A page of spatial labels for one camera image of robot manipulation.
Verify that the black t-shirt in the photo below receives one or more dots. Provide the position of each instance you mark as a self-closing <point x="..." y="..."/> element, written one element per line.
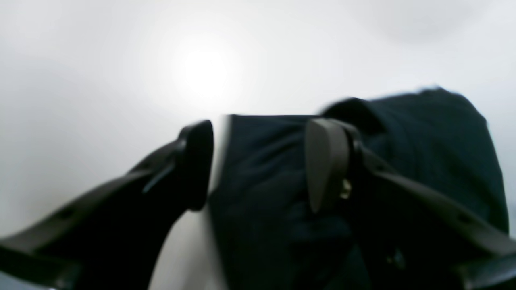
<point x="267" y="235"/>

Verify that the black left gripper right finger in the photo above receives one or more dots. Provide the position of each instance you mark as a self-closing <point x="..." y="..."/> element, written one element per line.
<point x="411" y="237"/>

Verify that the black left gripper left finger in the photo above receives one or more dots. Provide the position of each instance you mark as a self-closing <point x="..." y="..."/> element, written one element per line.
<point x="111" y="237"/>

